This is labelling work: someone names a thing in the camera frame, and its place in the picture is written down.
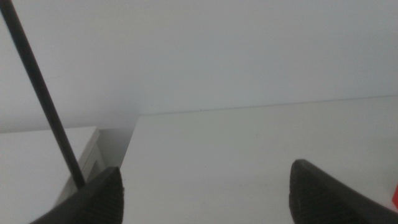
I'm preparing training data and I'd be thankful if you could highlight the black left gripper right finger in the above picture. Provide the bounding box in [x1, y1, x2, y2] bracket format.
[289, 159, 398, 224]

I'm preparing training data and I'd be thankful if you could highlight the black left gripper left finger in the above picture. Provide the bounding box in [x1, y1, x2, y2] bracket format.
[29, 166, 125, 224]

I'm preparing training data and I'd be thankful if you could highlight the white side cabinet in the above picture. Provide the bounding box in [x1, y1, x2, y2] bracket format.
[0, 125, 107, 207]

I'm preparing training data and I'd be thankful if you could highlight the black pole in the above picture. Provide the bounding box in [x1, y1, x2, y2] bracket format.
[0, 0, 87, 190]

